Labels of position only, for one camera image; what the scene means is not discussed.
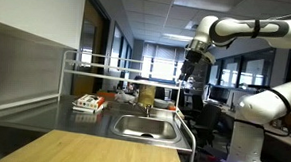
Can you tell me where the orange packet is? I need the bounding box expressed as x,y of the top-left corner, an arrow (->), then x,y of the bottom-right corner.
96,90 -> 117,99

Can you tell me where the computer monitor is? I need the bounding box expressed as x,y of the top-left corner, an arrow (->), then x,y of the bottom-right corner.
207,84 -> 233,105

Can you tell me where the colourful red cardboard box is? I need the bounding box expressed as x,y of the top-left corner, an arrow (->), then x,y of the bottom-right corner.
76,92 -> 107,111

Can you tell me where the yellow jar with wooden lid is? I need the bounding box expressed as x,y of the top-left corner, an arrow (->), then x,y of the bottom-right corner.
137,84 -> 157,109

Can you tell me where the black office chair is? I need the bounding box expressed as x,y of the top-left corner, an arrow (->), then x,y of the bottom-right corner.
183,92 -> 203,119
190,103 -> 222,149

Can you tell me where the chrome sink faucet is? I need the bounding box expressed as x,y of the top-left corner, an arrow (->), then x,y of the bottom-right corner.
144,104 -> 153,118

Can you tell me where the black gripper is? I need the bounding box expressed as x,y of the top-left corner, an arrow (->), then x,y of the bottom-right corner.
179,49 -> 205,83

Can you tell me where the white metal rack frame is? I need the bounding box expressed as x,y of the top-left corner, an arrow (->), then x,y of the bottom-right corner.
0,46 -> 202,162

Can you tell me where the yellow door dark frame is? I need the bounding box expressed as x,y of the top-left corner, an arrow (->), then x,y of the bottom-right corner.
72,0 -> 113,98

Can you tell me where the ceiling light panel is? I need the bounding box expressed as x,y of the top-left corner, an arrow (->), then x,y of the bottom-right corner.
162,32 -> 194,42
172,0 -> 238,14

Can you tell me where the stainless steel sink counter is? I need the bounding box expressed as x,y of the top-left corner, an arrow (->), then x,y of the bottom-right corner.
0,90 -> 196,153

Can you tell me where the flat white book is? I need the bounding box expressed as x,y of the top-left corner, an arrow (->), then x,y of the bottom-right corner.
71,99 -> 109,115

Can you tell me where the white wall cabinet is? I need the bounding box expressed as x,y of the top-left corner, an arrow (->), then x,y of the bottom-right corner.
0,0 -> 88,51

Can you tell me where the white plastic bag red logo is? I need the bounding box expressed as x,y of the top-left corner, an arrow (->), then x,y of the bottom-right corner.
113,88 -> 139,105

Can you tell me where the white bowl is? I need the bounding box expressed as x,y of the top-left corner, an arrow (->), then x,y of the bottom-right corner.
153,98 -> 176,111

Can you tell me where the window with blinds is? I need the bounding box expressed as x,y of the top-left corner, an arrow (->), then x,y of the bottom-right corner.
141,43 -> 185,82

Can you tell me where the wooden table top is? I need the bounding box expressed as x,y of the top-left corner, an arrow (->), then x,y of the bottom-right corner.
0,126 -> 187,162

